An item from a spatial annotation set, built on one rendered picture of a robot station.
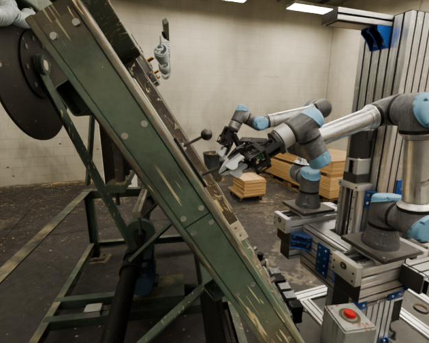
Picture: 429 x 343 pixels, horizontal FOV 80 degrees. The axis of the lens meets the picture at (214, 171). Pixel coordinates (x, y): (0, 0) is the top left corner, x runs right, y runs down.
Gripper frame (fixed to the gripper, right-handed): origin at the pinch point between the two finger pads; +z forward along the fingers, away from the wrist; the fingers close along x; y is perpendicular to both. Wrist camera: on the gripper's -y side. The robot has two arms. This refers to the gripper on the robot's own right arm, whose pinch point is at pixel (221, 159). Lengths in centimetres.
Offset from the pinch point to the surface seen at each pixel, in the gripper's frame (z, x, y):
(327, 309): 31, 87, -26
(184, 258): 118, -105, -57
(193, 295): 42, 78, 21
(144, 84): -16, 20, 59
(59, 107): 13, -19, 93
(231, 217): 25.8, 26.5, -8.9
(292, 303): 44, 65, -35
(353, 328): 30, 96, -27
